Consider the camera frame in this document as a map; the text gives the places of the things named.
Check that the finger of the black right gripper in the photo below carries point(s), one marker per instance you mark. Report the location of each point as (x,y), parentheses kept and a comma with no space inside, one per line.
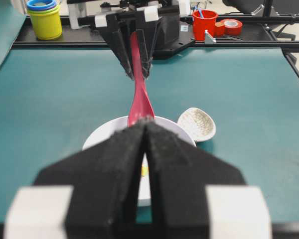
(117,36)
(147,33)

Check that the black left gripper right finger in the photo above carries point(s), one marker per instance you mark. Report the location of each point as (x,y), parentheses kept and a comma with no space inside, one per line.
(179,173)

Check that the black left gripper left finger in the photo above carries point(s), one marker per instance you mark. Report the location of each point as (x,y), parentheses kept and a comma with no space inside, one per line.
(105,180)

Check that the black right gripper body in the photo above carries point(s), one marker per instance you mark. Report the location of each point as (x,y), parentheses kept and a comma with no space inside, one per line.
(127,18)

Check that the yellow hexagonal prism block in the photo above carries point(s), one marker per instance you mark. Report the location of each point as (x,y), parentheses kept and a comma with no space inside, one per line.
(144,171)

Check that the pink ceramic spoon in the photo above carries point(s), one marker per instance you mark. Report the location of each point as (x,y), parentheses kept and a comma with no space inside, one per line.
(141,106)

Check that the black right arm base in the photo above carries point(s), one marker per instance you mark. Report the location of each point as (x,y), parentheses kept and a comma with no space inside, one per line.
(173,36)

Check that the white round bowl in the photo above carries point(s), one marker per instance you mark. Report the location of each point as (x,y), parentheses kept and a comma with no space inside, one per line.
(107,129)

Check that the speckled white spoon rest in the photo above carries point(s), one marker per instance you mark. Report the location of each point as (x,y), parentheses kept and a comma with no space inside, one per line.
(198,124)

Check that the red plastic cup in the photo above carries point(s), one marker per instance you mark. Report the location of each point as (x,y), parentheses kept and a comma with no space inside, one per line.
(204,20)

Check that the yellow stacked cups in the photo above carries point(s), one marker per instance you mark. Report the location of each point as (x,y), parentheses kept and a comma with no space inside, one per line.
(45,18)

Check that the red tape roll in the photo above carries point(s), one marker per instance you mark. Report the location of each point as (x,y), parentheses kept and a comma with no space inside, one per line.
(228,27)

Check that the green mat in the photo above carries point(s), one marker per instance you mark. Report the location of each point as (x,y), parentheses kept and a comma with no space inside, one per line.
(52,99)

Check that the black aluminium frame rail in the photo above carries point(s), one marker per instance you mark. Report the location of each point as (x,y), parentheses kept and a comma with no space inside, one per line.
(254,35)

